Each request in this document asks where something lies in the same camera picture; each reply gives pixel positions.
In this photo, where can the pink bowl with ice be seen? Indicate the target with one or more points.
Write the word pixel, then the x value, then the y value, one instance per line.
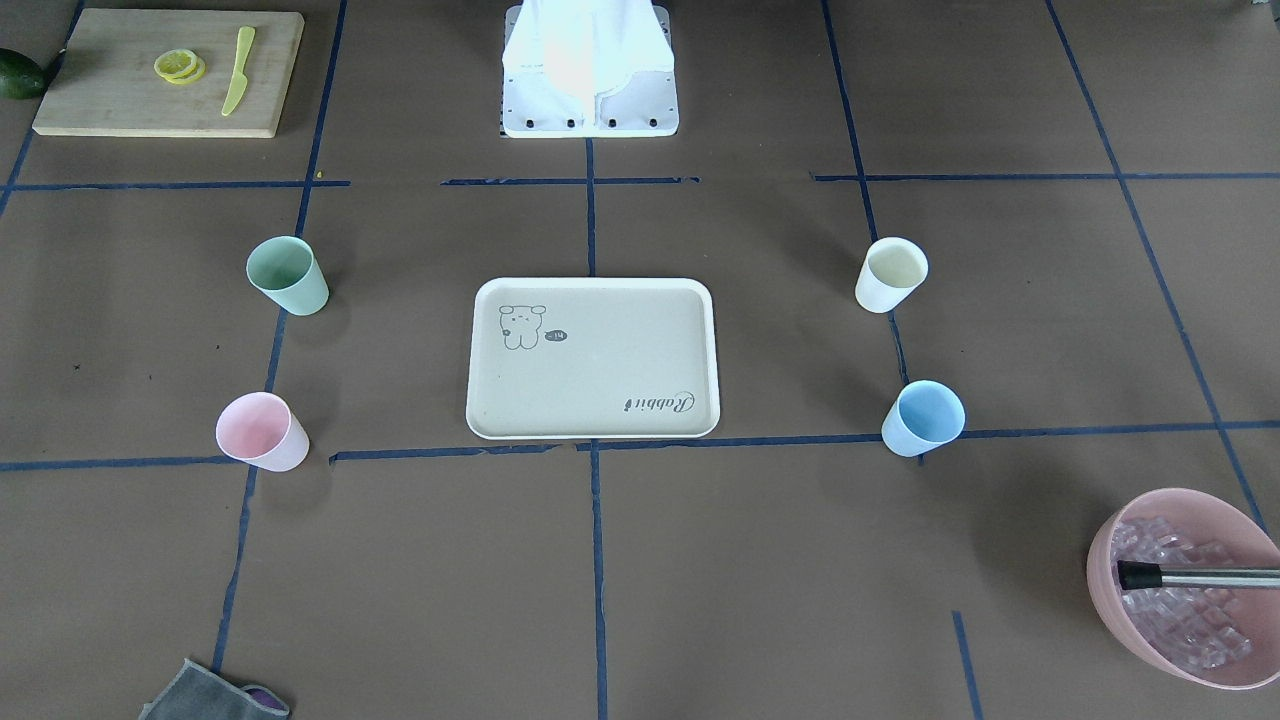
pixel 1216 635

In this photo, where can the metal tongs black tip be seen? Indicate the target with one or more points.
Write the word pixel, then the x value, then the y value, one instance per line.
pixel 1137 576

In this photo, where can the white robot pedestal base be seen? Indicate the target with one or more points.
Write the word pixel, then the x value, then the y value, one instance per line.
pixel 588 69

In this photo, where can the grey folded cloth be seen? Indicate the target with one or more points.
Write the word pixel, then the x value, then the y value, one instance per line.
pixel 198 693

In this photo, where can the cream rabbit serving tray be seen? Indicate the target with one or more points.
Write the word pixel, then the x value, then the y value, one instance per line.
pixel 602 358

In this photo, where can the wooden cutting board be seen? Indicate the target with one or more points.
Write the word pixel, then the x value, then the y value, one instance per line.
pixel 107 87

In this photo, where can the yellow lemon slices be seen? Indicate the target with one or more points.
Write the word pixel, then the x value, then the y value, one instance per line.
pixel 180 66

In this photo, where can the cream plastic cup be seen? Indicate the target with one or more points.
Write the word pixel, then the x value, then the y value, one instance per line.
pixel 892 269

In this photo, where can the blue plastic cup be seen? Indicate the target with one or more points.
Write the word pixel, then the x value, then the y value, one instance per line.
pixel 925 415

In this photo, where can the yellow plastic knife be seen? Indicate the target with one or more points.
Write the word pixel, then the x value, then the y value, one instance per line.
pixel 238 81

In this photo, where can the green avocado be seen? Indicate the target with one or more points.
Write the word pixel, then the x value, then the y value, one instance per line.
pixel 21 78

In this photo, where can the green plastic cup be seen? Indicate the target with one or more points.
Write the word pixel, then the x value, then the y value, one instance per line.
pixel 285 269

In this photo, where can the pink plastic cup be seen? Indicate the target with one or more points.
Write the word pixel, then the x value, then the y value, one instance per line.
pixel 259 428

